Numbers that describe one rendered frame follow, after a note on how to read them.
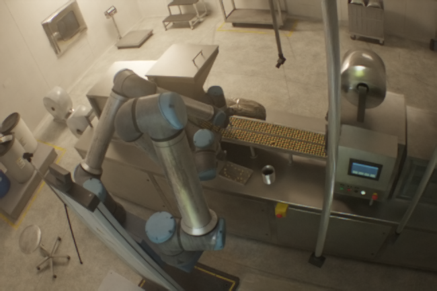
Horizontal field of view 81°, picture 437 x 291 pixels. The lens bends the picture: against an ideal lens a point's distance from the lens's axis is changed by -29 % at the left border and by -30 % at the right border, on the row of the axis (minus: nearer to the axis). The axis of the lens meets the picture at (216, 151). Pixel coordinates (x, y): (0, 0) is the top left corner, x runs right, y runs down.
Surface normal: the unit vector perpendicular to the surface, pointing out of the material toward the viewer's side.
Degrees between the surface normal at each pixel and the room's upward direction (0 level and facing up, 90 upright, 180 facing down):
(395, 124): 0
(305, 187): 0
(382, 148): 0
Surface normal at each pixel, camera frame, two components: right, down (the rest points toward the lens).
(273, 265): -0.21, -0.65
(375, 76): -0.40, 0.74
